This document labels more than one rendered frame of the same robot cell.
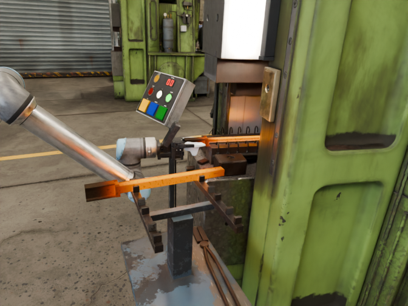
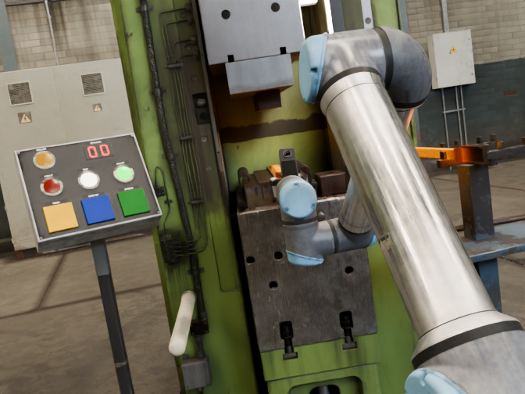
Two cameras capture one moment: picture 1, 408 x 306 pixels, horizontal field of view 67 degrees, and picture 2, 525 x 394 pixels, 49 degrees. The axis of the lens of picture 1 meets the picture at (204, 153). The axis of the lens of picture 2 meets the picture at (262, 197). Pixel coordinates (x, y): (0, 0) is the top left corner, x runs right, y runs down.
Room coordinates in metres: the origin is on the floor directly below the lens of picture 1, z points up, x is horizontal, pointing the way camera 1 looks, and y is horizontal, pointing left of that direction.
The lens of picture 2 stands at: (0.97, 1.75, 1.19)
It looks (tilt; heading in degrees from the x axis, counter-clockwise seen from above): 8 degrees down; 283
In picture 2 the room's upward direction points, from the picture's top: 9 degrees counter-clockwise
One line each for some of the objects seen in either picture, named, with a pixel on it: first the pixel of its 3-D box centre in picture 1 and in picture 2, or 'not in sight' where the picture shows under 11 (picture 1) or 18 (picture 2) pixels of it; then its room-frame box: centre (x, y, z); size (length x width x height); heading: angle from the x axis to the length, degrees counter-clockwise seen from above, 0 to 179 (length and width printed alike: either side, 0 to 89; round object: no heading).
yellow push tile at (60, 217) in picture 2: (144, 105); (60, 217); (1.84, 0.38, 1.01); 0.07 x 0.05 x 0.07; 40
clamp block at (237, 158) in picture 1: (230, 164); (330, 182); (1.16, -0.11, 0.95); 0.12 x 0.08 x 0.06; 105
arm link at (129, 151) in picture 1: (130, 149); (296, 198); (1.21, 0.31, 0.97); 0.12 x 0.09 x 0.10; 105
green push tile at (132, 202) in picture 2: (161, 113); (133, 202); (1.68, 0.25, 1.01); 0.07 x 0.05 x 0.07; 40
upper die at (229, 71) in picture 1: (257, 67); (256, 79); (1.37, -0.21, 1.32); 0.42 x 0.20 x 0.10; 105
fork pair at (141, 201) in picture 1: (180, 198); (469, 145); (0.75, 0.06, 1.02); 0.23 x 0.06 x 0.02; 114
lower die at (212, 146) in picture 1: (248, 144); (272, 183); (1.37, -0.21, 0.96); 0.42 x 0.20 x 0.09; 105
